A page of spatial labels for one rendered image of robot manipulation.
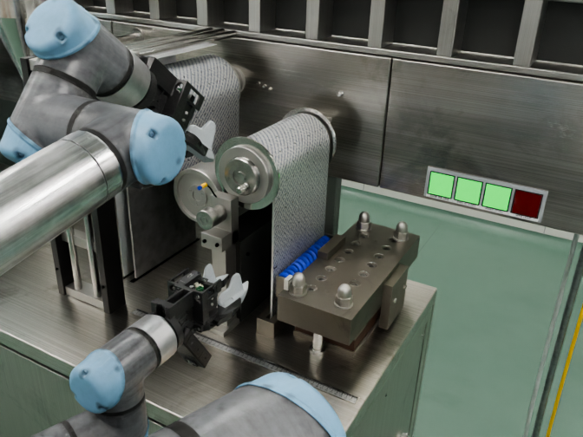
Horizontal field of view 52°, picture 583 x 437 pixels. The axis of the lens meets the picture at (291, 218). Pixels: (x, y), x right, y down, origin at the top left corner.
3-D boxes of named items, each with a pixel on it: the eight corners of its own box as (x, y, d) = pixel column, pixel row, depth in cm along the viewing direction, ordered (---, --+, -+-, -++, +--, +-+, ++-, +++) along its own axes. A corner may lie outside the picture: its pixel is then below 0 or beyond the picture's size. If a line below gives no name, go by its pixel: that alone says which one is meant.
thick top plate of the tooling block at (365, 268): (277, 319, 120) (277, 294, 118) (357, 240, 152) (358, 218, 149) (349, 346, 113) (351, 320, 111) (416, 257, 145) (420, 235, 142)
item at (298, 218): (271, 283, 123) (272, 201, 115) (322, 238, 142) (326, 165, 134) (272, 283, 123) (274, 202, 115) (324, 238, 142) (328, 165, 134)
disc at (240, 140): (214, 199, 122) (213, 130, 115) (216, 198, 122) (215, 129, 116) (277, 218, 116) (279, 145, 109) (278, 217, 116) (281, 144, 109)
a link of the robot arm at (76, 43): (6, 51, 67) (36, -13, 69) (72, 97, 77) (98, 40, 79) (55, 60, 64) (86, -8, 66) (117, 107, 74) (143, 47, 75)
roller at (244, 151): (219, 196, 120) (218, 141, 114) (283, 158, 140) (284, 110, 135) (267, 210, 115) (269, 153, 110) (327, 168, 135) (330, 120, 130)
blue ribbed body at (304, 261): (275, 286, 124) (275, 271, 123) (322, 244, 141) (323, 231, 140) (290, 291, 123) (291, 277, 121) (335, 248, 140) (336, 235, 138)
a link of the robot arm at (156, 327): (162, 376, 89) (121, 358, 93) (182, 360, 93) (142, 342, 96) (159, 335, 86) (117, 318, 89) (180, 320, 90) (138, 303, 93)
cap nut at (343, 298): (330, 305, 115) (332, 285, 113) (338, 296, 118) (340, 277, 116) (348, 311, 113) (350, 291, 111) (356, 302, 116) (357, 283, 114)
